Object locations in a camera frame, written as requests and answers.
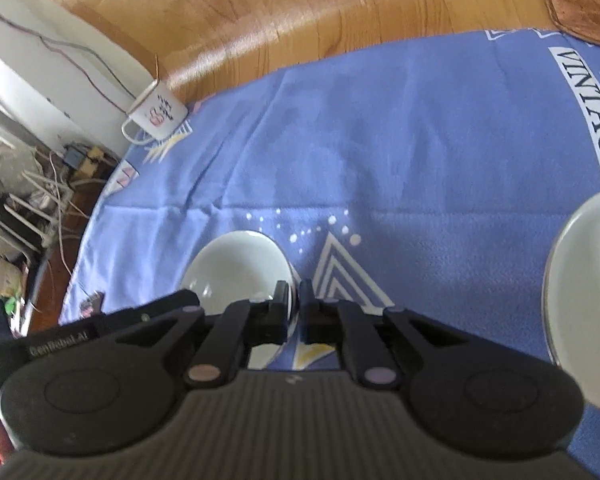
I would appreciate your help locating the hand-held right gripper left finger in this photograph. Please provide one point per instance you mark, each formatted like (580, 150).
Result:
(280, 305)

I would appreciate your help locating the blue printed tablecloth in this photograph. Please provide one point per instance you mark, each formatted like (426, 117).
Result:
(405, 160)

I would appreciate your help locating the white enamel mug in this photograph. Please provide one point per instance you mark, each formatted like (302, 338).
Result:
(160, 112)

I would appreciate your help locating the wood-pattern vinyl sheet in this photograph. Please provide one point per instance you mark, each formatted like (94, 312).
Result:
(280, 10)

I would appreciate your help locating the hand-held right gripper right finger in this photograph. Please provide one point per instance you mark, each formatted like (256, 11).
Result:
(306, 310)

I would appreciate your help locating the thin stick in mug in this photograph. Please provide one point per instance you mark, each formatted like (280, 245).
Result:
(156, 70)

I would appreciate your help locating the white floral bowl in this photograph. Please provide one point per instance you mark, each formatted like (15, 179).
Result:
(235, 270)

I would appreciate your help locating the white floral plate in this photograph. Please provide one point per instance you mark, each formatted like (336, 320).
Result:
(590, 285)

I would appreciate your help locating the black power adapter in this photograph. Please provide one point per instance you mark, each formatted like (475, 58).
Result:
(74, 156)

